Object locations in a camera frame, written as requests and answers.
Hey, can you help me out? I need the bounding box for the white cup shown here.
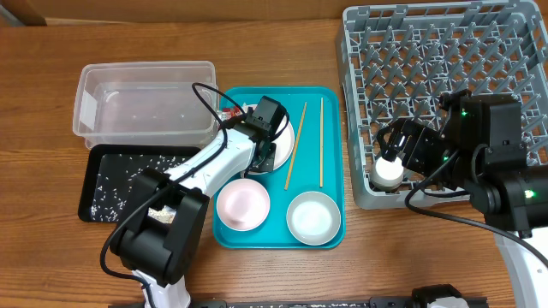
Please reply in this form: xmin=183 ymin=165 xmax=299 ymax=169
xmin=370 ymin=157 xmax=404 ymax=192

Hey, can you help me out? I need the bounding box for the pink bowl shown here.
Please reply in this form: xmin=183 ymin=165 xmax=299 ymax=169
xmin=216 ymin=179 xmax=271 ymax=232

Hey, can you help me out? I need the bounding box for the wooden chopstick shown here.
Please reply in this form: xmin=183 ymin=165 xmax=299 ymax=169
xmin=284 ymin=102 xmax=307 ymax=191
xmin=319 ymin=98 xmax=324 ymax=188

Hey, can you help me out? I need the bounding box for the spilled rice pile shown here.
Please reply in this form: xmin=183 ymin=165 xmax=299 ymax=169
xmin=78 ymin=154 xmax=188 ymax=223

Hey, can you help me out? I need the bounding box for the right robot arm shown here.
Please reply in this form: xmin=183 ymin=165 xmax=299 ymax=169
xmin=376 ymin=90 xmax=547 ymax=307

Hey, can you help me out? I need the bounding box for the grey dish rack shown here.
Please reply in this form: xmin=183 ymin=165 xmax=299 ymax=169
xmin=336 ymin=1 xmax=547 ymax=210

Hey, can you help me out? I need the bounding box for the red sauce packet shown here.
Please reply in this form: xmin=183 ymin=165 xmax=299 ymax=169
xmin=219 ymin=107 xmax=241 ymax=121

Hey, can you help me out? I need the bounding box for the large white plate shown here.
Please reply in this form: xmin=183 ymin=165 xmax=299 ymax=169
xmin=233 ymin=104 xmax=295 ymax=178

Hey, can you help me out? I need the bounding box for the clear plastic bin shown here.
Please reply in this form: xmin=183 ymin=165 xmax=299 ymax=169
xmin=72 ymin=61 xmax=218 ymax=148

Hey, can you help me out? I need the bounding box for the black rectangular tray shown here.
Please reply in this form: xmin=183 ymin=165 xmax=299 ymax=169
xmin=78 ymin=144 xmax=200 ymax=223

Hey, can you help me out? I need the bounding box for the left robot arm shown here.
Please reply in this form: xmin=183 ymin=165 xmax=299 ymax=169
xmin=102 ymin=96 xmax=289 ymax=307

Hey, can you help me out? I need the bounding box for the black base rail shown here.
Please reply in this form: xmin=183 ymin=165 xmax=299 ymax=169
xmin=109 ymin=295 xmax=489 ymax=308

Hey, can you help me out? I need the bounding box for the grey bowl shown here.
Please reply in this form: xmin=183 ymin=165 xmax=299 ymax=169
xmin=286 ymin=191 xmax=342 ymax=246

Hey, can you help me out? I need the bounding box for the teal serving tray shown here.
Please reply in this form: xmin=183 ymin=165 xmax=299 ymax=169
xmin=212 ymin=86 xmax=346 ymax=249

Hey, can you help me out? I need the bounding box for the left wooden chopstick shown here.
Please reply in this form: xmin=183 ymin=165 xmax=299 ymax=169
xmin=284 ymin=102 xmax=307 ymax=191

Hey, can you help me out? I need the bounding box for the right wooden chopstick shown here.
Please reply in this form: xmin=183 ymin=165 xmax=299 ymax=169
xmin=319 ymin=98 xmax=324 ymax=188

